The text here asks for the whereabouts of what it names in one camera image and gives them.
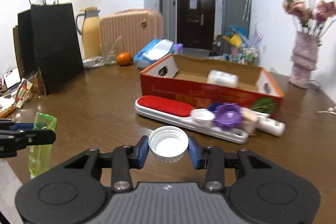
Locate storage cart with bottles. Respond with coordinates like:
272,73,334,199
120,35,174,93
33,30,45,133
230,43,260,66

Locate blue wet wipes pack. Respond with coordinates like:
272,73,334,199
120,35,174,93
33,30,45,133
133,39,174,69

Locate dark brown door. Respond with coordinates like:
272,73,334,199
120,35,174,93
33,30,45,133
177,0,216,51

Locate white pill bottle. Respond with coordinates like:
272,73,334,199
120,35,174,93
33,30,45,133
207,70,239,88

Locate grey refrigerator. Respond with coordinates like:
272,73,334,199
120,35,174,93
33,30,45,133
220,0,252,55

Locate pink suitcase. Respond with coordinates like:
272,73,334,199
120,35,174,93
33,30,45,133
99,9,163,56

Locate white red lint brush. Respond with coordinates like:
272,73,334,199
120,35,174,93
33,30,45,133
134,96,249,144

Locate pink textured vase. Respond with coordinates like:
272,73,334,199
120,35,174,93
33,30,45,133
289,31,319,89

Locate purple small container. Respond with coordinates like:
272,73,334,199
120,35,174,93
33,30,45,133
173,43,183,55

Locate brown paper bag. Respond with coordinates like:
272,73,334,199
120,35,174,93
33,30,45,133
13,26,25,79

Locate black paper bag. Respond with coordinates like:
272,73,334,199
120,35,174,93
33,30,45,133
18,0,84,95

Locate purple bottle cap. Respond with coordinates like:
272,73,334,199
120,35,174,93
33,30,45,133
214,103,243,129

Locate dried pink roses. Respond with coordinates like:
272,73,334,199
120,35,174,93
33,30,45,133
282,0,335,39

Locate small white cap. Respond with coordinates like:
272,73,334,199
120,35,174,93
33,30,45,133
190,109,215,127

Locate snack packet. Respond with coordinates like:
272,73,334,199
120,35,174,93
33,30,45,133
14,79,33,109

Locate large white bottle cap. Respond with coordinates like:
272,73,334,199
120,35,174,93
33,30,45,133
148,126,189,163

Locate white earphones cable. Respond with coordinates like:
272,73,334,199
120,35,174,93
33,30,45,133
316,106,336,115

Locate yellow blue bags pile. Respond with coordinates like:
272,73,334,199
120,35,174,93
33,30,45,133
222,25,249,47

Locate yellow thermos jug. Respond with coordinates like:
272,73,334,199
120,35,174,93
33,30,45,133
75,6,101,60

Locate green transparent tube bottle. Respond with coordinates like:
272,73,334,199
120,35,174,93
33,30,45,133
28,111,58,179

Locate blue bottle cap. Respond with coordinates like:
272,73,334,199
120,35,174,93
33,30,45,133
208,103,222,113

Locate red cardboard box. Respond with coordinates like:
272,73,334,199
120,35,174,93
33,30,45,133
140,54,284,117

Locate clear drinking glass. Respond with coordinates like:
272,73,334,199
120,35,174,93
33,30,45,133
101,36,121,65

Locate beige yellow small device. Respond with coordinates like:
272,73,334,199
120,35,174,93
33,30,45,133
241,107,258,136

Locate orange fruit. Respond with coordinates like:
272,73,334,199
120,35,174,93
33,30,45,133
117,52,132,66

